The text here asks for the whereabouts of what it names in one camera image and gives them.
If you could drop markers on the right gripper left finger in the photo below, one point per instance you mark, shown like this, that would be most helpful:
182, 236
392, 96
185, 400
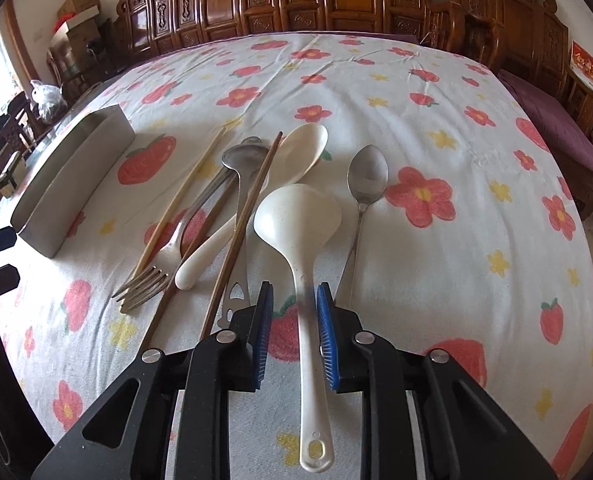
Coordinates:
252, 326

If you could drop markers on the carved wooden bench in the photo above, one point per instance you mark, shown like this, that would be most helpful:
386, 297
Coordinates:
150, 28

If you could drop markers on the steel rectangular utensil tray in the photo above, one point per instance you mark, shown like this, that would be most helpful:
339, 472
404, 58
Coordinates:
66, 175

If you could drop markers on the purple seat cushion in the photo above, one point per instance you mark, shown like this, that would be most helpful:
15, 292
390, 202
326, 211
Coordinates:
546, 123

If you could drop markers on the steel spoon with holed handle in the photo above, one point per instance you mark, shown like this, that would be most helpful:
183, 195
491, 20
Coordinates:
245, 159

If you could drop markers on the floral strawberry tablecloth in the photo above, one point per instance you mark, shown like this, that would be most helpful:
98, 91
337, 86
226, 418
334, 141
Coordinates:
475, 247

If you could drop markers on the steel fork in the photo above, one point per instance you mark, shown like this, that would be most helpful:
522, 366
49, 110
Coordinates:
158, 273

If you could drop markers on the dark wooden chopstick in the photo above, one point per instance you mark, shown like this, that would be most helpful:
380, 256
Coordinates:
200, 254
225, 281

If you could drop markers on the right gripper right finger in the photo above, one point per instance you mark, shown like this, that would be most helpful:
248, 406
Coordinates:
344, 364

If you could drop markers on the cream plastic spoon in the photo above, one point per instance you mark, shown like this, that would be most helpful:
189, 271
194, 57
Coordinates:
296, 155

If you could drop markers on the light bamboo chopstick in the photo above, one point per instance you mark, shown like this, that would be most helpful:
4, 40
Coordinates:
140, 267

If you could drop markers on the red calendar card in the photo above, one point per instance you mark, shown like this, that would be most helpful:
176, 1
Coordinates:
582, 63

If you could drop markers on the cardboard boxes stack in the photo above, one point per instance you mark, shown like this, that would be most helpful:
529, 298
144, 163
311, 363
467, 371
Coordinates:
75, 28

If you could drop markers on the steel spoon on right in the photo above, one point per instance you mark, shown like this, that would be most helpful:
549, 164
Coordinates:
367, 178

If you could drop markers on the cream plastic ladle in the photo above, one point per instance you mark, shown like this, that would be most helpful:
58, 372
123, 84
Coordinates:
297, 220

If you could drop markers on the carved wooden armchair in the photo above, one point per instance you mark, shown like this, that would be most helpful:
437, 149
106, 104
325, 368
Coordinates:
526, 39

